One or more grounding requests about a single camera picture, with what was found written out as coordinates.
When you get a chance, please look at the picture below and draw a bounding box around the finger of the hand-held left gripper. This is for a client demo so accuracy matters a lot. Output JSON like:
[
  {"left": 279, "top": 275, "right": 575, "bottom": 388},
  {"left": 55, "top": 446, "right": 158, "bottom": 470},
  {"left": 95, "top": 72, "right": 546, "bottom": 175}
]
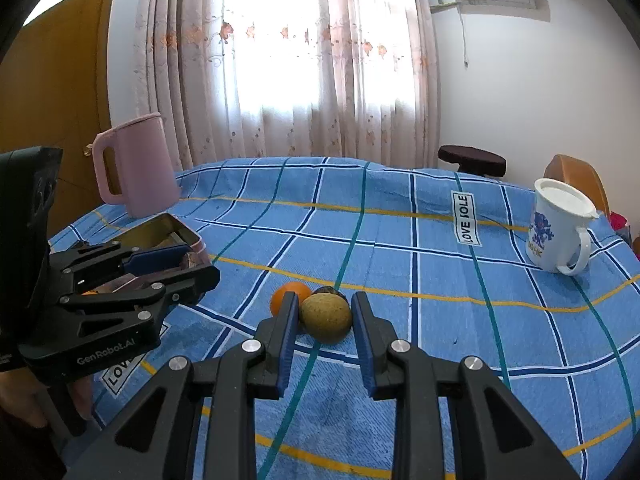
[
  {"left": 48, "top": 241, "right": 193, "bottom": 281},
  {"left": 59, "top": 264, "right": 221, "bottom": 322}
]

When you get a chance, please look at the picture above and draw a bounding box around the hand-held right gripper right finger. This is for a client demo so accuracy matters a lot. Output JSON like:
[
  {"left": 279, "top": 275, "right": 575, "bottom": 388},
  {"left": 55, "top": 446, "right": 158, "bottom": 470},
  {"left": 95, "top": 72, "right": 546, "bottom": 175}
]
[{"left": 350, "top": 291, "right": 583, "bottom": 480}]

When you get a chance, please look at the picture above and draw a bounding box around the sheer floral curtain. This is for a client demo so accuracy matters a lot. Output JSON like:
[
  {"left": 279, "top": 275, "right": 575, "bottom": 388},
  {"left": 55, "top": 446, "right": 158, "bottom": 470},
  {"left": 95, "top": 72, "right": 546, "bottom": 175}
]
[{"left": 132, "top": 0, "right": 442, "bottom": 171}]

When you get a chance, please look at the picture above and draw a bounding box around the pink electric kettle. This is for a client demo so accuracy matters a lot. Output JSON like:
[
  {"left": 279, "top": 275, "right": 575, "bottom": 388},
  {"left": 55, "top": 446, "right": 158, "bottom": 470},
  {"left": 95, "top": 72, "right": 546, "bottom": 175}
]
[{"left": 91, "top": 112, "right": 181, "bottom": 219}]

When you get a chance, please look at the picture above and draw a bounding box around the wooden door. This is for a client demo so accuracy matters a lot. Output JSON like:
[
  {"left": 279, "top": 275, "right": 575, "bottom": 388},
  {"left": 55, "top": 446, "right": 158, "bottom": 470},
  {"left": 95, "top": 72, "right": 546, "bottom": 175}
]
[{"left": 0, "top": 0, "right": 115, "bottom": 171}]

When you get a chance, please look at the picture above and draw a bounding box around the white mug with blue print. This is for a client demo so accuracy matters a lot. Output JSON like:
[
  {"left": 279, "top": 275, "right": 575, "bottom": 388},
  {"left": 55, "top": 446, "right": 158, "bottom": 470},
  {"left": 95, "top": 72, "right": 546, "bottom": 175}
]
[{"left": 525, "top": 200, "right": 592, "bottom": 276}]

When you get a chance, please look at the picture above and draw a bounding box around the person's left hand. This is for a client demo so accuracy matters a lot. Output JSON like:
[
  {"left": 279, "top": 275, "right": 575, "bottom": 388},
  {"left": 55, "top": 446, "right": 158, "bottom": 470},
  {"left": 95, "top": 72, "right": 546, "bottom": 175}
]
[{"left": 0, "top": 366, "right": 98, "bottom": 428}]

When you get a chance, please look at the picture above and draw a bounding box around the orange chair back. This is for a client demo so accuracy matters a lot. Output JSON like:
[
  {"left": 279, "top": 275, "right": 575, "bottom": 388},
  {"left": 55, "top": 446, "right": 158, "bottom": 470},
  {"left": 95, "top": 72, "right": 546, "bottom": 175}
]
[{"left": 544, "top": 154, "right": 611, "bottom": 217}]

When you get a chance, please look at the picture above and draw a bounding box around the dark water chestnut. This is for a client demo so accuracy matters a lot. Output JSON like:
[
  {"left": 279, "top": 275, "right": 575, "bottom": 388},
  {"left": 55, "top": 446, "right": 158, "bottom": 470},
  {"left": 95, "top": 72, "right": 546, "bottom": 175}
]
[{"left": 312, "top": 286, "right": 348, "bottom": 304}]

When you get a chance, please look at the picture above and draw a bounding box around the air conditioner cable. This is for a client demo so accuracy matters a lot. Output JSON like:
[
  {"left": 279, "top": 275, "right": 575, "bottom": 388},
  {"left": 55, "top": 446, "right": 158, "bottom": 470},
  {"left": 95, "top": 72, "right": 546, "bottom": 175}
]
[{"left": 459, "top": 9, "right": 472, "bottom": 69}]

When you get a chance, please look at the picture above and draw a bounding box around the pink metal tin box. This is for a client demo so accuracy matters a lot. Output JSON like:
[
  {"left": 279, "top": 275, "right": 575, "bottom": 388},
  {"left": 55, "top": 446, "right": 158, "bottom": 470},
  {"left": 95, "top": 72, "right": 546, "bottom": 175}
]
[{"left": 85, "top": 212, "right": 208, "bottom": 297}]

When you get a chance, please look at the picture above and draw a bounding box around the small orange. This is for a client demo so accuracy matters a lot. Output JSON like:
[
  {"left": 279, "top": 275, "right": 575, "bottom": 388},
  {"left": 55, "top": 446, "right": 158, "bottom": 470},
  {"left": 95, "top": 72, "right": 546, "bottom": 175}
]
[{"left": 270, "top": 282, "right": 312, "bottom": 317}]

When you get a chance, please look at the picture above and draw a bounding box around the blue plaid tablecloth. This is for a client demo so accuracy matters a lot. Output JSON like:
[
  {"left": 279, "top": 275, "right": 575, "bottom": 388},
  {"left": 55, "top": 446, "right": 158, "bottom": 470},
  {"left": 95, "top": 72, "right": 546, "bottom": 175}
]
[{"left": 47, "top": 156, "right": 640, "bottom": 480}]

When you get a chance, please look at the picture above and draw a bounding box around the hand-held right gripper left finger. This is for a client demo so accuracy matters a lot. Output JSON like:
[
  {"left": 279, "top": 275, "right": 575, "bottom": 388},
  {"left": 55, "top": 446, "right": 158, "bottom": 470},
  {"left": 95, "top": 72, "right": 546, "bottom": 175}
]
[{"left": 65, "top": 291, "right": 301, "bottom": 480}]

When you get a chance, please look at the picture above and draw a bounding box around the dark round stool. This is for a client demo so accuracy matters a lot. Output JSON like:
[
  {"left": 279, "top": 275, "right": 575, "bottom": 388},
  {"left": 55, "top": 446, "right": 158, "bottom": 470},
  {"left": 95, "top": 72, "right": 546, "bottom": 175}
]
[{"left": 438, "top": 145, "right": 507, "bottom": 180}]

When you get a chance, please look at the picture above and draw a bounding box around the tan longan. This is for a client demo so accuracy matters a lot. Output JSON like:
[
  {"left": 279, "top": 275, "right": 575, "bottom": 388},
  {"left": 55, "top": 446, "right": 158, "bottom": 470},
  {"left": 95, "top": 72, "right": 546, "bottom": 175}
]
[{"left": 299, "top": 292, "right": 352, "bottom": 345}]

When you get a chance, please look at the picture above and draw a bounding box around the red cloth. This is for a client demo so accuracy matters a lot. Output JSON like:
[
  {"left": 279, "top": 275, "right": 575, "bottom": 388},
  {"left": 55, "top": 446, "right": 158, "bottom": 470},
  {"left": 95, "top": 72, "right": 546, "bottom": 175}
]
[{"left": 610, "top": 212, "right": 633, "bottom": 242}]

